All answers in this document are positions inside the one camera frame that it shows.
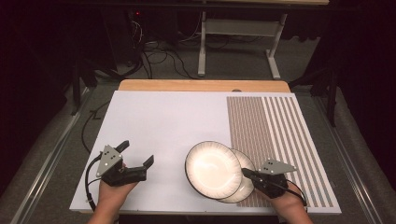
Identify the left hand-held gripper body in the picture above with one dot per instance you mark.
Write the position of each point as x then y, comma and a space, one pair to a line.
109, 161

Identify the white board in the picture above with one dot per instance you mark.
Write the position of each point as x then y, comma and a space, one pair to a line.
155, 124

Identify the white plate with dark rim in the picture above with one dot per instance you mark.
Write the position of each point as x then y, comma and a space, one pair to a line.
245, 160
213, 169

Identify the black stand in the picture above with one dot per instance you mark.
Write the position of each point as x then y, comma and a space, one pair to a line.
76, 90
332, 96

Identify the white metal table frame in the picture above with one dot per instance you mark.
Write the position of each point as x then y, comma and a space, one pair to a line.
239, 27

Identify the brown striped placemat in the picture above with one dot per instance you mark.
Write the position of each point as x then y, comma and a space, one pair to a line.
280, 124

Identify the aluminium floor rail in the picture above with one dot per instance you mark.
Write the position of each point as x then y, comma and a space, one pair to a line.
50, 161
359, 186

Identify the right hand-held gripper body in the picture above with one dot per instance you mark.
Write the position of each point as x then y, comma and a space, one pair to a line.
274, 186

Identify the person's left hand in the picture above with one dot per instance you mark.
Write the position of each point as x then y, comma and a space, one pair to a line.
112, 196

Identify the person's right hand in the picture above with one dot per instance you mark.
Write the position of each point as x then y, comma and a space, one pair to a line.
289, 203

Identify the wooden table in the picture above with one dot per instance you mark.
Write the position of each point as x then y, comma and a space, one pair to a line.
202, 85

